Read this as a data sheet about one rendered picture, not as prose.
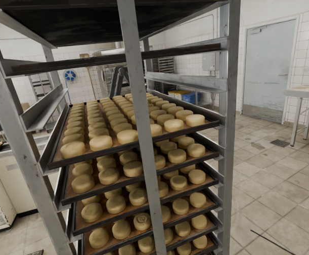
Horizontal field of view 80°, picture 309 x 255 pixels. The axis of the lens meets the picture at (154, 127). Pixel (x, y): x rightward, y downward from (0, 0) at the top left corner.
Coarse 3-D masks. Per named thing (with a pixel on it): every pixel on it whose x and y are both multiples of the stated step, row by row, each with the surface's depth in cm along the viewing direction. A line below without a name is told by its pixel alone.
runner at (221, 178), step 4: (200, 164) 63; (204, 164) 61; (208, 164) 58; (204, 168) 61; (208, 168) 59; (212, 168) 57; (208, 172) 59; (212, 172) 57; (216, 172) 55; (212, 176) 57; (216, 176) 55; (220, 176) 53; (220, 180) 54; (224, 180) 53; (216, 184) 54; (220, 184) 53; (224, 184) 53
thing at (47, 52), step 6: (42, 48) 79; (48, 48) 80; (48, 54) 80; (48, 60) 81; (54, 60) 84; (54, 72) 83; (54, 78) 84; (54, 84) 84; (60, 102) 87; (60, 108) 88
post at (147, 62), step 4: (144, 40) 92; (148, 40) 93; (144, 44) 93; (148, 44) 93; (144, 48) 93; (148, 48) 94; (144, 60) 97; (148, 60) 96; (144, 64) 98; (148, 64) 96; (148, 68) 97; (148, 80) 99; (152, 80) 100; (148, 84) 100; (152, 84) 100; (148, 88) 101; (152, 88) 101
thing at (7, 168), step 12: (36, 144) 227; (12, 156) 204; (0, 168) 204; (12, 168) 207; (12, 180) 211; (24, 180) 215; (12, 192) 216; (24, 192) 220; (24, 204) 224; (24, 216) 232
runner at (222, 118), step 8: (160, 96) 85; (168, 96) 76; (176, 104) 71; (184, 104) 65; (192, 104) 60; (200, 112) 56; (208, 112) 52; (216, 120) 49; (224, 120) 46; (216, 128) 46
